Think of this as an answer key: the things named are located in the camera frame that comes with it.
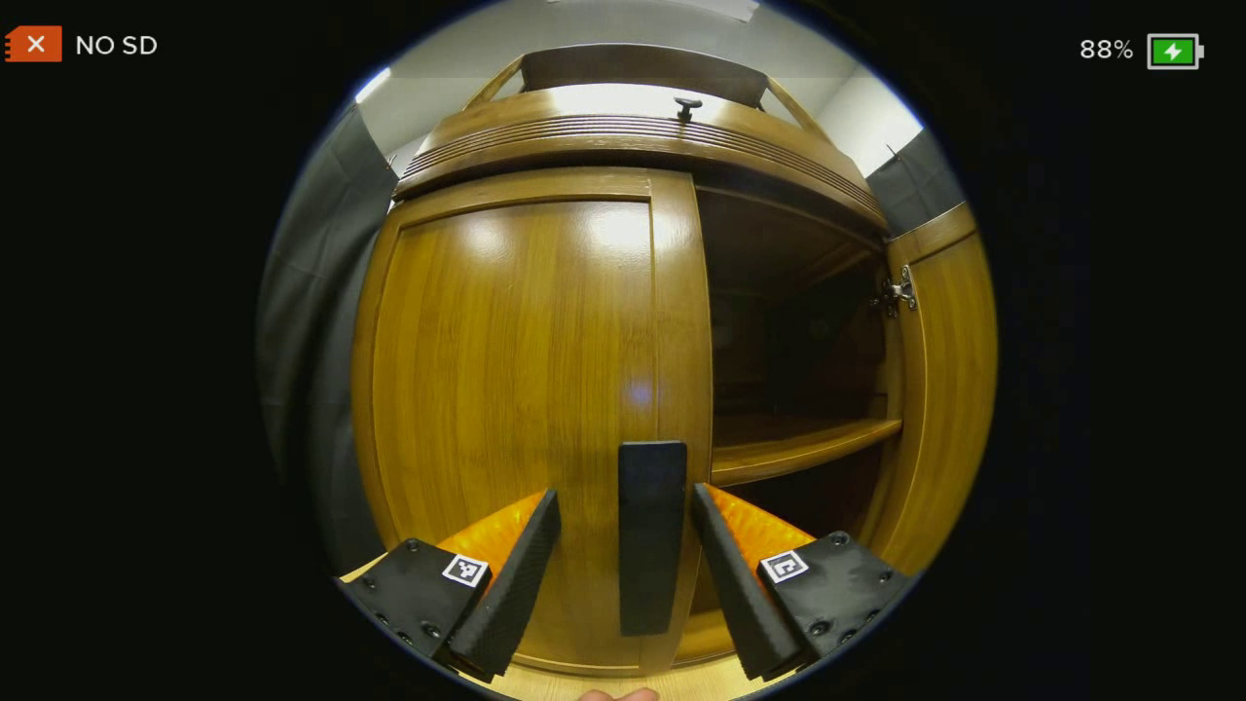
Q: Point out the small ceiling light panel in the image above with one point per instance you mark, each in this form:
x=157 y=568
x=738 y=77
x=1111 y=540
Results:
x=372 y=85

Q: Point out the wooden shoe cabinet door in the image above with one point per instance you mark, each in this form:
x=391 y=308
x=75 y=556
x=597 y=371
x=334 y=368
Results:
x=944 y=389
x=506 y=370

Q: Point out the wooden drawer with black knob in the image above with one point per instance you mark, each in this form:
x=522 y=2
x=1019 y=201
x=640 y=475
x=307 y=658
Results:
x=506 y=131

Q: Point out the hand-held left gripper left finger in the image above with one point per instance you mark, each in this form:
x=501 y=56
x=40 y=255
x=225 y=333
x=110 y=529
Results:
x=511 y=589

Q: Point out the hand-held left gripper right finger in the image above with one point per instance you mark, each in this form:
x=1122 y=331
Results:
x=735 y=594

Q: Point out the wooden double-door shoe cabinet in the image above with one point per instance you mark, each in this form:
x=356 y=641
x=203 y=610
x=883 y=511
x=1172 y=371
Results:
x=798 y=443

